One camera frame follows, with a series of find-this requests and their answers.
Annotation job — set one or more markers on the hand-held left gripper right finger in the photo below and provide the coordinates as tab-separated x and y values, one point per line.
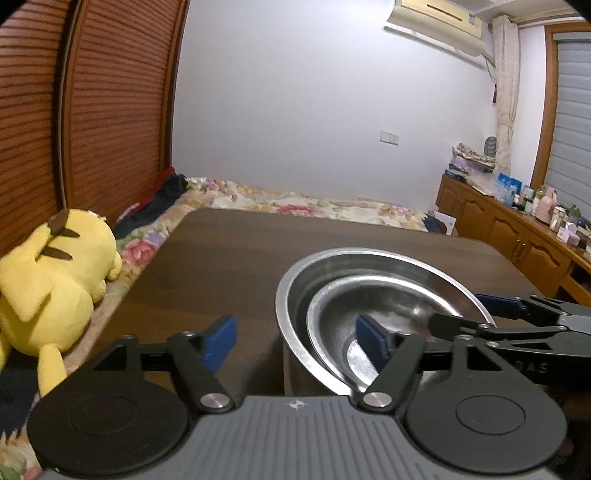
371	339

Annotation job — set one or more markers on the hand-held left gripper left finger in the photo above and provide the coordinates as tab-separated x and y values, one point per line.
221	339

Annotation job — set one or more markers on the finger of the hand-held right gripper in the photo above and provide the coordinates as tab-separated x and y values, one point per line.
452	323
501	304

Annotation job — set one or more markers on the small steel bowl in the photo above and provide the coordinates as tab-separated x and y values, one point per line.
341	318

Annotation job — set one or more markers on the large steel bowl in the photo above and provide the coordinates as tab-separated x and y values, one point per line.
293	318

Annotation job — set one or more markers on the wooden cabinet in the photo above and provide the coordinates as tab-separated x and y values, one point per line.
508	226

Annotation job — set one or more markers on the white paper bag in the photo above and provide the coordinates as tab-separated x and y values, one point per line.
448	224

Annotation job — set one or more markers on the tissue box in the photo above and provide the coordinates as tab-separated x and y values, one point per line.
568	234

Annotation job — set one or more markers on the dark blue clothing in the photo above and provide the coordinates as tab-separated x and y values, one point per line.
434	225

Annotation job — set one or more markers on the white jar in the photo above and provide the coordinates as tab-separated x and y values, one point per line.
558	218

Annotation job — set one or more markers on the pink bottle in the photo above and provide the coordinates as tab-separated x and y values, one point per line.
546	206

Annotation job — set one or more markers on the blue box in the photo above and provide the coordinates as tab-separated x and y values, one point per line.
508	187

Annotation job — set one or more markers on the clear plastic bag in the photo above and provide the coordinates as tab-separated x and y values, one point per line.
480	183

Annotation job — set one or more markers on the pile of folded cloths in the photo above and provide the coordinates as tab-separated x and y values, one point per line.
471	159

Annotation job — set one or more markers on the floral bed blanket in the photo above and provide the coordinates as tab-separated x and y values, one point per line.
286	205

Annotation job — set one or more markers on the dark navy red clothing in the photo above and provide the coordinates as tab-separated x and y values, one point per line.
157	198

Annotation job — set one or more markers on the small grey fan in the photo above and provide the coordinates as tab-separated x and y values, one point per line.
490	146

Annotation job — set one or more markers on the yellow plush toy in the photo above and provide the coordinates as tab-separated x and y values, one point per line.
55	277

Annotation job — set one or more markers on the cream curtain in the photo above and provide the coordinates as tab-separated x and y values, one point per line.
505	92

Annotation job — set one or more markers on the wooden louvered wardrobe door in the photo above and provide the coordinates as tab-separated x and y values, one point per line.
120	115
27	115

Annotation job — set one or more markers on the wooden window frame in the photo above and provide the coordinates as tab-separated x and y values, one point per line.
545	115

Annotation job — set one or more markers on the white wall switch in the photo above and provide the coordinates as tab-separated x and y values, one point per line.
389	137

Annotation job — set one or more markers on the cream wall air conditioner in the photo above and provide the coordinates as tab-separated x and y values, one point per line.
434	27

